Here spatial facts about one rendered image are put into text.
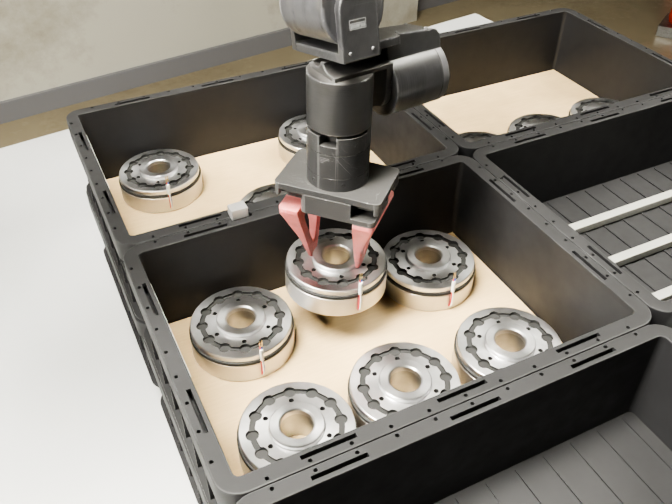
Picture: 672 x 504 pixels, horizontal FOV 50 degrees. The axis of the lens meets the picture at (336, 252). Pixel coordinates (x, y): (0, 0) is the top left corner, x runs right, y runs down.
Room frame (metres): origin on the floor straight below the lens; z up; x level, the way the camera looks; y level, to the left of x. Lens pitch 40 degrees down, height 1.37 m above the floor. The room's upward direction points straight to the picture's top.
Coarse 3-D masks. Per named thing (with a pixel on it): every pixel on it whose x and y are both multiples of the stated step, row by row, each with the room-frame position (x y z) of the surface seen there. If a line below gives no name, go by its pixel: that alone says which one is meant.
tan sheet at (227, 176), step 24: (264, 144) 0.89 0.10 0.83; (216, 168) 0.82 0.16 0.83; (240, 168) 0.82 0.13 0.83; (264, 168) 0.82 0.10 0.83; (120, 192) 0.77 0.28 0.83; (216, 192) 0.77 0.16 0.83; (240, 192) 0.77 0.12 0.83; (144, 216) 0.72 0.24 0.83; (168, 216) 0.72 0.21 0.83; (192, 216) 0.72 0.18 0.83
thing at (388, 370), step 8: (400, 360) 0.44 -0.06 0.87; (408, 360) 0.44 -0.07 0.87; (384, 368) 0.43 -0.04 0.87; (392, 368) 0.43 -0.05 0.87; (400, 368) 0.44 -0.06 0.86; (408, 368) 0.44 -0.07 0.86; (416, 368) 0.43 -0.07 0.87; (424, 368) 0.43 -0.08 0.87; (384, 376) 0.43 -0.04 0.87; (424, 376) 0.43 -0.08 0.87; (384, 384) 0.42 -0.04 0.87; (424, 384) 0.42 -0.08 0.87; (384, 392) 0.41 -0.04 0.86; (392, 392) 0.41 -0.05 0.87; (400, 392) 0.41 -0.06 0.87; (408, 392) 0.41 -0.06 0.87; (416, 392) 0.41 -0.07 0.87; (424, 392) 0.41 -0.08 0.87; (392, 400) 0.40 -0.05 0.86; (400, 400) 0.40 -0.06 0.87; (408, 400) 0.40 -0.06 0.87; (416, 400) 0.40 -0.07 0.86
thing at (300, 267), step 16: (320, 240) 0.58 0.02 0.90; (352, 240) 0.58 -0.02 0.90; (288, 256) 0.55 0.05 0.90; (304, 256) 0.55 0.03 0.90; (368, 256) 0.55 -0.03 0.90; (384, 256) 0.55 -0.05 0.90; (288, 272) 0.53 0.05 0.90; (304, 272) 0.53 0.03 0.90; (320, 272) 0.53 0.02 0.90; (352, 272) 0.53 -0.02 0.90; (368, 272) 0.53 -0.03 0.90; (320, 288) 0.50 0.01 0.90; (336, 288) 0.50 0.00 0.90; (352, 288) 0.50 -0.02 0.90; (368, 288) 0.51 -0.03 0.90
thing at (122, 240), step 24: (264, 72) 0.91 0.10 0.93; (288, 72) 0.92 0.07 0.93; (144, 96) 0.84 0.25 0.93; (168, 96) 0.84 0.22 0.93; (72, 120) 0.78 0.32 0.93; (96, 168) 0.67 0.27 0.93; (96, 192) 0.63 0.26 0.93; (120, 216) 0.58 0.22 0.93; (216, 216) 0.59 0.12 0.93; (120, 240) 0.54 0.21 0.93; (144, 240) 0.54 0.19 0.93
